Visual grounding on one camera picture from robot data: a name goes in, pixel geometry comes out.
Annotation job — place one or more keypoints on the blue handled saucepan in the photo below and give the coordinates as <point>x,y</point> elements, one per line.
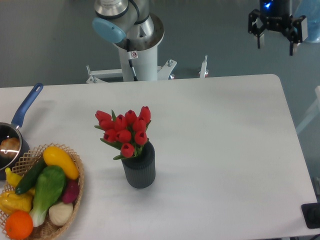
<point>12,130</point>

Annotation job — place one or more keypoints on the black device at edge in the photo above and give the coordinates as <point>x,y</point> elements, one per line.
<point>311,214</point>

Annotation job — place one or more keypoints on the yellow bell pepper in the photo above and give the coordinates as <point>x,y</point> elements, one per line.
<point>11,202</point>

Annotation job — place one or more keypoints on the dark green cucumber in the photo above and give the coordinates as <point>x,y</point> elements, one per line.
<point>29,180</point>

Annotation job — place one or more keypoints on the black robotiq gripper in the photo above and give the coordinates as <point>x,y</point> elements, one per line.
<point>275,15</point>

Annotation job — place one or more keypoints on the yellow squash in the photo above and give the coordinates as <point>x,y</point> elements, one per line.
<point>55,156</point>

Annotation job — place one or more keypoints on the white frame at right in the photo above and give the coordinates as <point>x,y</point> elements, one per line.
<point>311,112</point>

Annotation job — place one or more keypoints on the red tulip bouquet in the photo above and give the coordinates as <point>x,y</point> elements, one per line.
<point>126,133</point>

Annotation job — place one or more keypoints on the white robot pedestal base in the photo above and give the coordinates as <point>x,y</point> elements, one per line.
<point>135,66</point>

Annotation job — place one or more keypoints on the white garlic bulb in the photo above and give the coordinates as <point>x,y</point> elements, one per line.
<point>60,213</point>

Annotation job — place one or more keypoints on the orange fruit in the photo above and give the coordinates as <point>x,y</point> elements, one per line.
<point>19,225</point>

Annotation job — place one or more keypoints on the green bok choy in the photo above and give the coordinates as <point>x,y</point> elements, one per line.
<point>49,187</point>

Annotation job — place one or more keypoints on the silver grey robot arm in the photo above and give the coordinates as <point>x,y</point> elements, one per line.
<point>129,24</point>

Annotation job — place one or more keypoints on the dark grey ribbed vase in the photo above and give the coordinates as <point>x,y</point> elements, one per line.
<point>140,171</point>

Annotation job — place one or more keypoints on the brown bread roll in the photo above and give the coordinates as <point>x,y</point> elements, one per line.
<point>9,148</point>

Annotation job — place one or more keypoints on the blue translucent water bottle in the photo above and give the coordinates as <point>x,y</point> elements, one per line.
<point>311,9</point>

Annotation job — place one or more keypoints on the yellow banana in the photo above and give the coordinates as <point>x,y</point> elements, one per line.
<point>12,178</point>

